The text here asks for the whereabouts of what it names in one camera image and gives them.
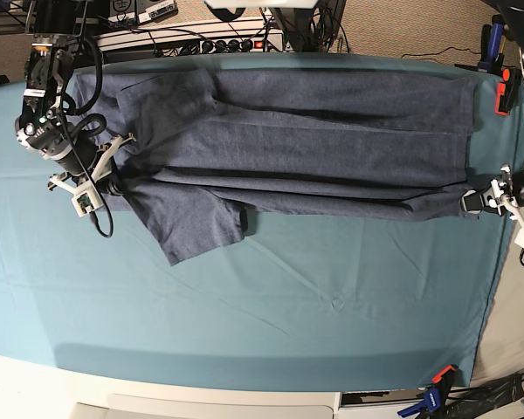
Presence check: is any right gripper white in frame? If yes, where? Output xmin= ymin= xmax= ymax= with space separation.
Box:
xmin=47 ymin=133 xmax=136 ymax=196

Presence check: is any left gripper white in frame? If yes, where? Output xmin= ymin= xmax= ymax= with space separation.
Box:
xmin=460 ymin=164 xmax=524 ymax=228

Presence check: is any blue-grey heathered T-shirt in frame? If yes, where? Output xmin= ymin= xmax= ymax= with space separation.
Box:
xmin=93 ymin=69 xmax=476 ymax=264

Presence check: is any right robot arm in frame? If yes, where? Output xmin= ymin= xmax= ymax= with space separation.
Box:
xmin=15 ymin=1 xmax=129 ymax=200

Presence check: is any orange black clamp top right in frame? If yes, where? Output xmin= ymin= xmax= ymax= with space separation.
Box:
xmin=494 ymin=67 xmax=522 ymax=116

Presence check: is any teal table cloth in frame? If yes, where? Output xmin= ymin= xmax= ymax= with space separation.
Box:
xmin=0 ymin=52 xmax=524 ymax=393

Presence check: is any blue orange clamp bottom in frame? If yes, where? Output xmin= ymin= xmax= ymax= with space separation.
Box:
xmin=397 ymin=364 xmax=459 ymax=418

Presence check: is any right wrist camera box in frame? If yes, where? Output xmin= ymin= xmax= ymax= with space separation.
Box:
xmin=72 ymin=186 xmax=104 ymax=217

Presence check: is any blue black clamp handle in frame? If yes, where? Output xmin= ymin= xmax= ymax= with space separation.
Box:
xmin=477 ymin=14 xmax=506 ymax=76

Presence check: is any black cable bundle bottom right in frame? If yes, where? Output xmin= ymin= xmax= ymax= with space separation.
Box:
xmin=440 ymin=368 xmax=524 ymax=419

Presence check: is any black power strip red switch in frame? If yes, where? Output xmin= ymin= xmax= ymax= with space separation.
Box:
xmin=196 ymin=38 xmax=283 ymax=54

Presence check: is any white overhead camera mount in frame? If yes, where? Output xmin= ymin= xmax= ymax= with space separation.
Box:
xmin=205 ymin=0 xmax=318 ymax=9

